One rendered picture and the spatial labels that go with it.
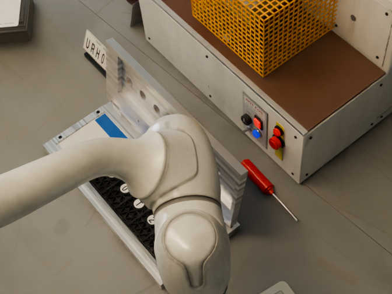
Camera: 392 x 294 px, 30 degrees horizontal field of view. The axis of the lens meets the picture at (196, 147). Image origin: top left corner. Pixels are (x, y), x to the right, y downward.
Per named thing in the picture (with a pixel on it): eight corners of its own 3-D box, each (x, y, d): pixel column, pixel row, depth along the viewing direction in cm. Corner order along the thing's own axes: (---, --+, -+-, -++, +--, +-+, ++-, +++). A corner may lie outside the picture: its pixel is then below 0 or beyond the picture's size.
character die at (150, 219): (127, 228, 152) (126, 225, 151) (164, 200, 155) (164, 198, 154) (141, 244, 149) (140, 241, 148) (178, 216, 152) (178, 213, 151)
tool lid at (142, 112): (105, 40, 155) (112, 37, 156) (106, 101, 169) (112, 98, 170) (241, 175, 135) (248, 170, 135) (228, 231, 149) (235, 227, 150)
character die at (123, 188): (101, 196, 156) (100, 193, 155) (137, 170, 159) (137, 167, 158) (114, 212, 154) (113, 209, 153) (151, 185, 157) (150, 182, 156)
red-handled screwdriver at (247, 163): (238, 169, 160) (238, 162, 158) (248, 162, 161) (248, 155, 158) (291, 227, 152) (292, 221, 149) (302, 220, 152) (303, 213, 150)
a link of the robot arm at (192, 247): (238, 307, 106) (225, 226, 113) (236, 263, 93) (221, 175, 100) (165, 318, 106) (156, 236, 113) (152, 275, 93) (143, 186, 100)
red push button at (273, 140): (266, 144, 152) (266, 135, 149) (273, 139, 153) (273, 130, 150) (277, 154, 151) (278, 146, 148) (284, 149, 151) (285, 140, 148)
